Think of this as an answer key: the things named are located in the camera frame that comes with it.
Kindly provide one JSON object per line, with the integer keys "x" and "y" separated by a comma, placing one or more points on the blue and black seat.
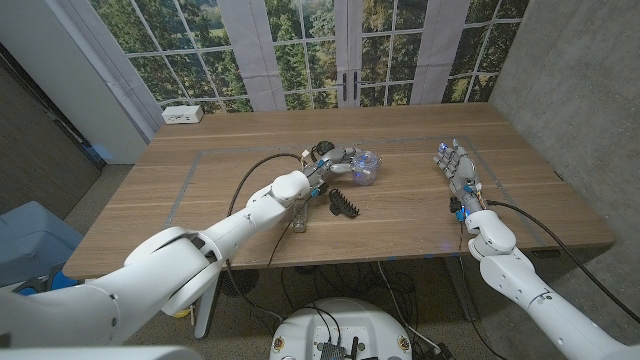
{"x": 60, "y": 281}

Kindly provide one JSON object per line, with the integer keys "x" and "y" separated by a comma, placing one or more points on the white robot head housing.
{"x": 100, "y": 354}

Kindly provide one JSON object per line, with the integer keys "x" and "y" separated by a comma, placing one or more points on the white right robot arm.
{"x": 525, "y": 290}

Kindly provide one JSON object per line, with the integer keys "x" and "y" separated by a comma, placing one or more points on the round black fan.
{"x": 245, "y": 282}

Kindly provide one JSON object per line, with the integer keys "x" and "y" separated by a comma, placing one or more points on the white robot torso base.
{"x": 340, "y": 325}

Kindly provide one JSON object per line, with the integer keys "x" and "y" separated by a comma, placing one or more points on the printed window backdrop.
{"x": 300, "y": 50}

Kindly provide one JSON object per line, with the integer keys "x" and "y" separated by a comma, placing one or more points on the blue grey storage bin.
{"x": 30, "y": 240}

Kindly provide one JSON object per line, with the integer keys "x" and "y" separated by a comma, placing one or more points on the small clear glass bottle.
{"x": 300, "y": 222}

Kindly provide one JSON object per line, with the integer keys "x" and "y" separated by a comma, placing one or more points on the clear glass hinged jar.
{"x": 368, "y": 172}

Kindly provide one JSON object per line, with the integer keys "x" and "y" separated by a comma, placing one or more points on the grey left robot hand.
{"x": 327, "y": 162}

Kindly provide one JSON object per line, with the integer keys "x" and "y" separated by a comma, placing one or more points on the yellow toy banana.
{"x": 185, "y": 313}

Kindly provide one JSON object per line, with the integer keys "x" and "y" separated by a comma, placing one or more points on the colourful toy screwdriver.
{"x": 192, "y": 318}

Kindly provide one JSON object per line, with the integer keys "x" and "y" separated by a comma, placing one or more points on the black hair clip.
{"x": 342, "y": 205}

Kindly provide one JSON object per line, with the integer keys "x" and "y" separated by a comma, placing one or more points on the grey table leg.
{"x": 465, "y": 305}

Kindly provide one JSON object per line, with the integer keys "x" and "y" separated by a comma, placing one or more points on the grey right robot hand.
{"x": 460, "y": 167}

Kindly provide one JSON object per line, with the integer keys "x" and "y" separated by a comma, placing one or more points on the white table leg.
{"x": 205, "y": 320}

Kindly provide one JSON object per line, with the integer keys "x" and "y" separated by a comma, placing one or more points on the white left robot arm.
{"x": 165, "y": 270}

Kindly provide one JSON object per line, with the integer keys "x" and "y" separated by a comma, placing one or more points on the white power outlet box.
{"x": 182, "y": 114}

